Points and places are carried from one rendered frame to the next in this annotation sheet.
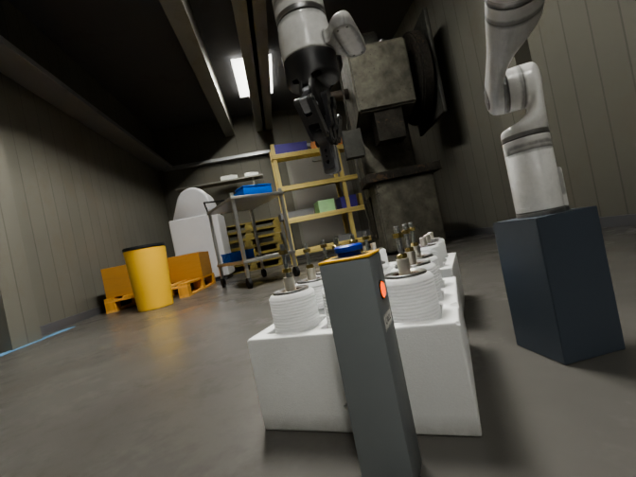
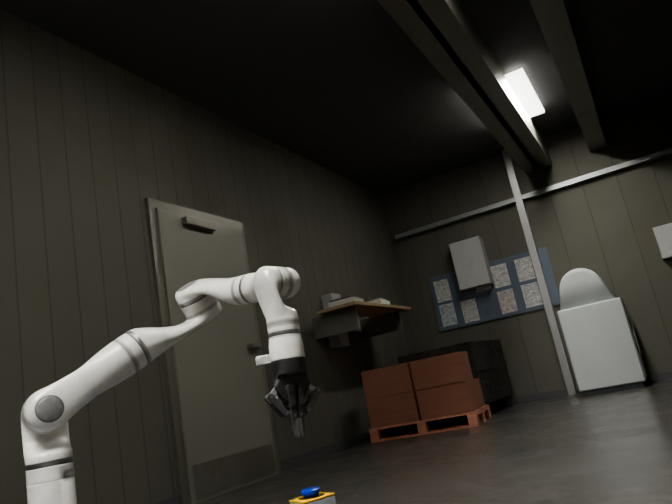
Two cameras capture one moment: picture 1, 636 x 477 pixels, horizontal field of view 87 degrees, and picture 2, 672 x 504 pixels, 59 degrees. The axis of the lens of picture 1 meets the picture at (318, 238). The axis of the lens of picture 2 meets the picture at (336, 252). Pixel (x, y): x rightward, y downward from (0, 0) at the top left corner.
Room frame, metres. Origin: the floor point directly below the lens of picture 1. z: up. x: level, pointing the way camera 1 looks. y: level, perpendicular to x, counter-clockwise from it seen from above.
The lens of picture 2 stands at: (1.46, 0.78, 0.50)
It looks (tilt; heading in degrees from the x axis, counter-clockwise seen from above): 14 degrees up; 213
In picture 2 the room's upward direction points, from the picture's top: 11 degrees counter-clockwise
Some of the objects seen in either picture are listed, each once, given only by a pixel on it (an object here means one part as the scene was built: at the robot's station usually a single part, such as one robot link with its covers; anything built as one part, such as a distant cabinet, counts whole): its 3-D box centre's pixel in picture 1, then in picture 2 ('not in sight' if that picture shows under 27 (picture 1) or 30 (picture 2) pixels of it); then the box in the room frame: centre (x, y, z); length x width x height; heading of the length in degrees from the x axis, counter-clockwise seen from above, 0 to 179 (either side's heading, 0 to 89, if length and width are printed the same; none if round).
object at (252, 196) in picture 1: (248, 236); not in sight; (3.79, 0.77, 0.53); 1.12 x 0.65 x 1.05; 27
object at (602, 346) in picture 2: not in sight; (598, 328); (-5.85, -0.70, 0.70); 0.71 x 0.60 x 1.39; 97
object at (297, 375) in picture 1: (373, 342); not in sight; (0.77, -0.08, 0.09); 0.39 x 0.39 x 0.18; 68
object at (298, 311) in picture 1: (299, 333); not in sight; (0.70, 0.08, 0.16); 0.10 x 0.10 x 0.18
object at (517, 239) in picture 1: (554, 280); not in sight; (0.75, -0.50, 0.15); 0.14 x 0.14 x 0.30; 7
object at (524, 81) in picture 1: (519, 106); (47, 430); (0.75, -0.50, 0.54); 0.09 x 0.09 x 0.17; 68
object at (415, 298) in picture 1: (415, 323); not in sight; (0.61, -0.14, 0.16); 0.10 x 0.10 x 0.18
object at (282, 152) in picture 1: (341, 194); not in sight; (5.52, -0.52, 0.97); 2.16 x 0.59 x 1.95; 97
